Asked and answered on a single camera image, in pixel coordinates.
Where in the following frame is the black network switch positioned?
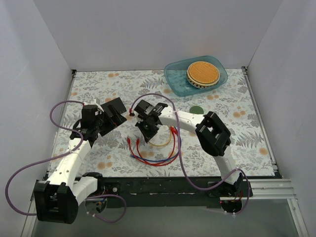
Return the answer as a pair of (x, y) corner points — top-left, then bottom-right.
(101, 97), (127, 117)

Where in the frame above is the yellow ethernet cable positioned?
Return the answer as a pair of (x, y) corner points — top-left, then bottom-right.
(148, 125), (173, 148)

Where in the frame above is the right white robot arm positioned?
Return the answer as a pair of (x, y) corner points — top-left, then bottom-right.
(129, 100), (244, 196)

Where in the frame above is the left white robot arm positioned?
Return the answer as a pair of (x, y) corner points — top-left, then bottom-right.
(34, 98), (127, 224)

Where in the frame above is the floral table mat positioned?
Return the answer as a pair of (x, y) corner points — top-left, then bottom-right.
(54, 69), (276, 177)

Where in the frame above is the teal plastic container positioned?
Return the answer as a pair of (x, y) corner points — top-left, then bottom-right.
(164, 56), (228, 96)

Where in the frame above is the woven round coasters stack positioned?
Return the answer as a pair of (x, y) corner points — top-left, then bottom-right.
(187, 61), (220, 88)

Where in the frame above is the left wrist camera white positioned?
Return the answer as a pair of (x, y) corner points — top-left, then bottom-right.
(92, 98), (104, 112)

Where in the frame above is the red ethernet cable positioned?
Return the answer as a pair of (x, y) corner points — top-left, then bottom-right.
(135, 127), (181, 163)
(126, 125), (179, 166)

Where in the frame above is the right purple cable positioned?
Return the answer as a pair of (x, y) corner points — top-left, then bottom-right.
(129, 93), (250, 218)

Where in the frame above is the purple cable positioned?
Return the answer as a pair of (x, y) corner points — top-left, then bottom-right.
(129, 93), (250, 218)
(5, 100), (127, 223)

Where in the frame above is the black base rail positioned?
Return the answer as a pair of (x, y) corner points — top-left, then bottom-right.
(37, 175), (282, 209)

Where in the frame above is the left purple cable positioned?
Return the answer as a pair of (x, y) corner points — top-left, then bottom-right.
(5, 100), (127, 223)

